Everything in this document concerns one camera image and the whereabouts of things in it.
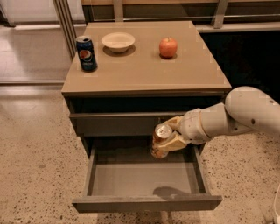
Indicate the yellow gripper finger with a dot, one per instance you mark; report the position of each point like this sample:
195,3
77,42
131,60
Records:
174,123
173,143

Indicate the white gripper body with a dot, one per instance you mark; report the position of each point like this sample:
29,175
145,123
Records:
191,126

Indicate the orange soda can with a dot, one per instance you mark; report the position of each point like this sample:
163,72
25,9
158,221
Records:
161,133

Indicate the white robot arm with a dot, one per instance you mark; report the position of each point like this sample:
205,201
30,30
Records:
245,109

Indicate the closed grey top drawer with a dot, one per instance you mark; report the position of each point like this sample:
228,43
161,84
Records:
119,124

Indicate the open grey middle drawer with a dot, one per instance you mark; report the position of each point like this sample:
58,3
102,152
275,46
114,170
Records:
132,180

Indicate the grey drawer cabinet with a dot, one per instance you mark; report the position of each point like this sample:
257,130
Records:
140,79

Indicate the blue pepsi can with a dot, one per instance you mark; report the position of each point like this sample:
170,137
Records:
86,53

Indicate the red apple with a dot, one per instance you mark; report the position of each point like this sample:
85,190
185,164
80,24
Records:
168,47

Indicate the white bowl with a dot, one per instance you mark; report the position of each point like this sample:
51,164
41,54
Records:
118,42

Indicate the metal railing frame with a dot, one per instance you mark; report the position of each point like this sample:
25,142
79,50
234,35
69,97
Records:
259,18

